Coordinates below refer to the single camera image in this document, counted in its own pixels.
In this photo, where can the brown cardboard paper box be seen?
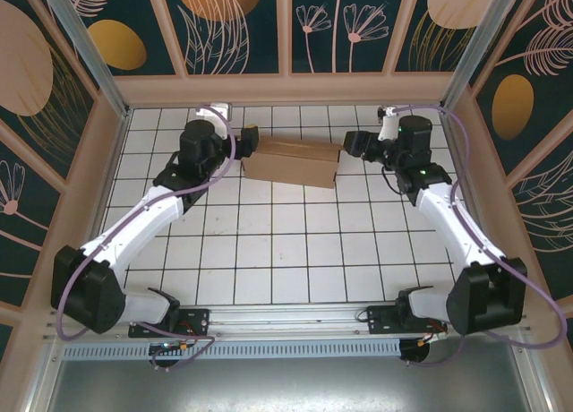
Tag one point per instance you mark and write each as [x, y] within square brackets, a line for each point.
[291, 163]

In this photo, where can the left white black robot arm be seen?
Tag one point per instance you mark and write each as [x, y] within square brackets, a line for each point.
[147, 215]

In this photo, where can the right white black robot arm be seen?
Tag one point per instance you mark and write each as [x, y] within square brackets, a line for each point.
[447, 224]

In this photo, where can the grey metal sheet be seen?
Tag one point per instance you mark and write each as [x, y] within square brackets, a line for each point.
[286, 385]

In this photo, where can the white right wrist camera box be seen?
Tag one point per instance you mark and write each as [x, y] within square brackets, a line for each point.
[387, 130]

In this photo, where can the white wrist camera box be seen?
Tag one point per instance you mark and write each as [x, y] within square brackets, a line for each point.
[215, 114]
[387, 130]

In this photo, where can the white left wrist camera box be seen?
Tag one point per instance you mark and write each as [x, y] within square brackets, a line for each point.
[215, 114]

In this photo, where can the aluminium side rail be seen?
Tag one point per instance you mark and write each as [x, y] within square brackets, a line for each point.
[122, 134]
[449, 134]

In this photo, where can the aluminium frame post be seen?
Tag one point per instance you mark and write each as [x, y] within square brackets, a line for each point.
[474, 45]
[89, 49]

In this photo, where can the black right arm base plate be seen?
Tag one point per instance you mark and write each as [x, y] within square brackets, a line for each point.
[380, 320]

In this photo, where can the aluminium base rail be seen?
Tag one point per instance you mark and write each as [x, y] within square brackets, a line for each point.
[291, 318]

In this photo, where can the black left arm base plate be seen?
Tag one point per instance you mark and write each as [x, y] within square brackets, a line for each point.
[192, 322]

